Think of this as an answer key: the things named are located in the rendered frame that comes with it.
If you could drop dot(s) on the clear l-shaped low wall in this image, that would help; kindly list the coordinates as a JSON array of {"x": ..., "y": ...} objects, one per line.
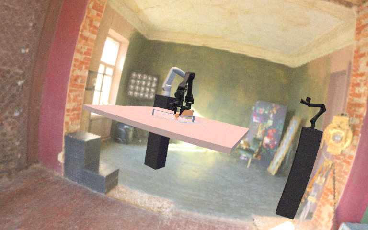
[{"x": 175, "y": 118}]

